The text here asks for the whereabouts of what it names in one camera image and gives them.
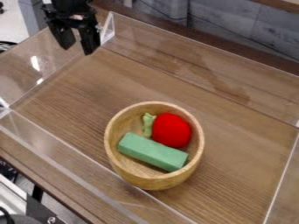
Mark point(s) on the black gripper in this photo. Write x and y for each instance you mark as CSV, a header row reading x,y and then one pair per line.
x,y
65,14

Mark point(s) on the small light green stick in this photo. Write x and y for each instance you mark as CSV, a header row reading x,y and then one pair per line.
x,y
148,120

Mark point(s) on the brown wooden bowl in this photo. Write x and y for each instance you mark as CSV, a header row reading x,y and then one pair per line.
x,y
135,171

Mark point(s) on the red plush ball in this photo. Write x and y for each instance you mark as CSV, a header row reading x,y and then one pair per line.
x,y
171,130

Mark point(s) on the green rectangular block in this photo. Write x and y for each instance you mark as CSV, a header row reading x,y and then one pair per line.
x,y
152,152

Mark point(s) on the grey table leg post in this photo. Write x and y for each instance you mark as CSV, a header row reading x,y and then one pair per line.
x,y
32,15

